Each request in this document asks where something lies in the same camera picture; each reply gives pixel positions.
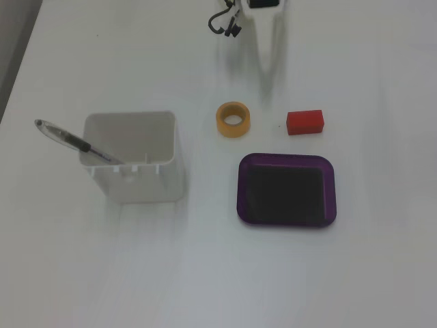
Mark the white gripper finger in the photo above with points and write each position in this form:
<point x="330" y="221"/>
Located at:
<point x="264" y="51"/>

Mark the red cube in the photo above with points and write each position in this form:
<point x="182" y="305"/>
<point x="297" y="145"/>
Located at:
<point x="304" y="123"/>

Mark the yellow tape roll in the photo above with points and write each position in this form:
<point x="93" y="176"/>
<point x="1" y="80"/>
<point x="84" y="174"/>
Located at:
<point x="223" y="128"/>

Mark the dark foam pad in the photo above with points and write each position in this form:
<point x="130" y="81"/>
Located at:
<point x="286" y="194"/>

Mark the purple metal tray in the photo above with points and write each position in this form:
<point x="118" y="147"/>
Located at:
<point x="243" y="205"/>

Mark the white square plastic container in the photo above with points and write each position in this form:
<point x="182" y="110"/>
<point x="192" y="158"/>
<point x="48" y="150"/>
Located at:
<point x="150" y="184"/>

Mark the clear ballpoint pen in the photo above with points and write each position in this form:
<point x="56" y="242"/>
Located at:
<point x="65" y="136"/>

